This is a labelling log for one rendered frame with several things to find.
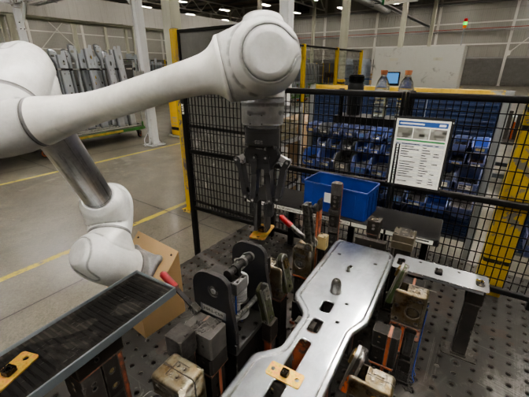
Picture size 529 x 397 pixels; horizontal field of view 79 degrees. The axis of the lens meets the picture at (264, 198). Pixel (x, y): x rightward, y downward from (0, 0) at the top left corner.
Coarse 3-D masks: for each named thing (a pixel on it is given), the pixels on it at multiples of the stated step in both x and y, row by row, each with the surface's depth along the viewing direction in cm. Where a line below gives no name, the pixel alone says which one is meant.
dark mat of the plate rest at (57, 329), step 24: (120, 288) 76; (144, 288) 76; (168, 288) 76; (96, 312) 68; (120, 312) 68; (48, 336) 62; (72, 336) 62; (96, 336) 62; (0, 360) 57; (48, 360) 57; (72, 360) 57; (24, 384) 53
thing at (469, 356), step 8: (464, 296) 107; (472, 296) 104; (480, 296) 103; (464, 304) 106; (472, 304) 105; (480, 304) 103; (464, 312) 107; (472, 312) 106; (464, 320) 108; (472, 320) 107; (456, 328) 114; (464, 328) 109; (472, 328) 108; (456, 336) 111; (464, 336) 110; (440, 344) 118; (448, 344) 118; (456, 344) 112; (464, 344) 111; (448, 352) 114; (456, 352) 113; (464, 352) 112; (472, 352) 114; (464, 360) 111; (472, 360) 111
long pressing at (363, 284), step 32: (352, 256) 118; (384, 256) 118; (320, 288) 101; (352, 288) 101; (320, 320) 89; (352, 320) 88; (288, 352) 78; (320, 352) 78; (256, 384) 70; (320, 384) 70
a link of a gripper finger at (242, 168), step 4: (236, 156) 72; (236, 160) 71; (236, 164) 72; (240, 164) 71; (244, 164) 73; (240, 168) 72; (244, 168) 72; (240, 172) 72; (244, 172) 72; (240, 176) 72; (244, 176) 72; (240, 180) 72; (244, 180) 72; (248, 180) 74; (240, 184) 73; (244, 184) 72; (248, 184) 74; (244, 188) 73; (248, 188) 75; (244, 192) 73; (244, 196) 73
